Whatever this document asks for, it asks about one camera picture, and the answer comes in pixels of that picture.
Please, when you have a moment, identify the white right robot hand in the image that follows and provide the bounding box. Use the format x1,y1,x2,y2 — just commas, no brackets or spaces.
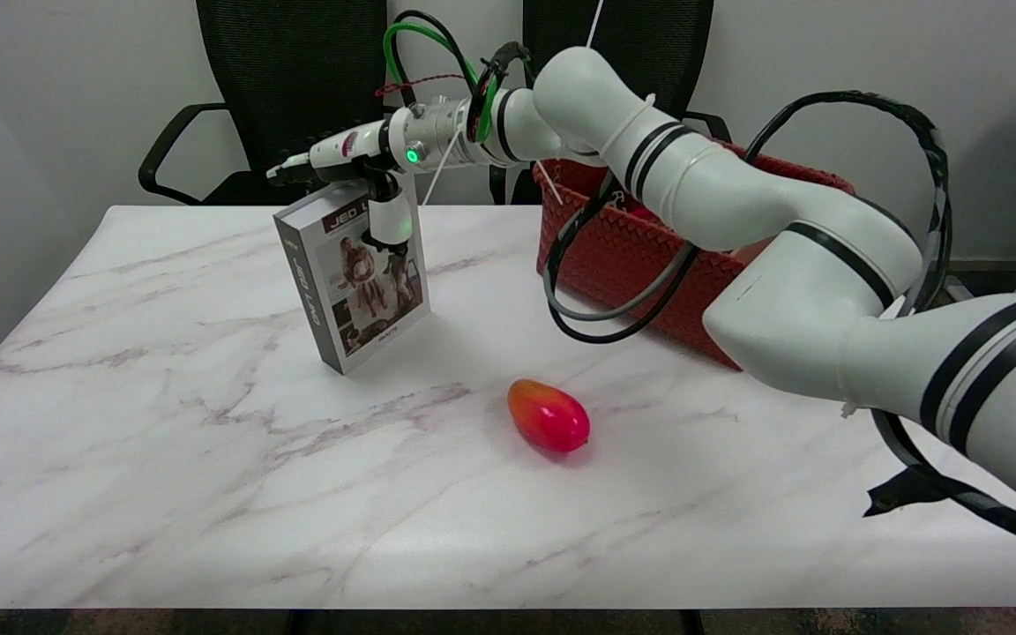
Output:
265,122,415,258

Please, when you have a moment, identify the white book with photo cover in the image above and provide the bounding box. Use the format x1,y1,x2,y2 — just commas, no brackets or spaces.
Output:
275,181,432,376

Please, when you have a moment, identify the black mesh office chair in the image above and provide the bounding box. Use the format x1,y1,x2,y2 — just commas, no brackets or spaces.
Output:
489,0,732,205
138,0,415,207

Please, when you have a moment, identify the white zip tie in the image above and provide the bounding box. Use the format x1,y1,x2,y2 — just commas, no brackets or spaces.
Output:
420,0,606,206

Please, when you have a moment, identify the red woven basket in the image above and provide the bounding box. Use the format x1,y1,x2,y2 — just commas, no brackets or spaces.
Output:
533,146,857,371

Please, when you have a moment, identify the red orange mango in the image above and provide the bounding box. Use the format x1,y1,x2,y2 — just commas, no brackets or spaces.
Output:
507,378,591,455

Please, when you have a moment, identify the thin red wire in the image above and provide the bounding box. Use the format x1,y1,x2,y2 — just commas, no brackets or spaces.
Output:
374,73,471,101

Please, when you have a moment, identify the green cable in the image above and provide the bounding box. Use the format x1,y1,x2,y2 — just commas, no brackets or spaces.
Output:
382,21,502,144

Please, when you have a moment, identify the black cable loop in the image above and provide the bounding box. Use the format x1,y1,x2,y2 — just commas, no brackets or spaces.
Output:
542,172,700,346

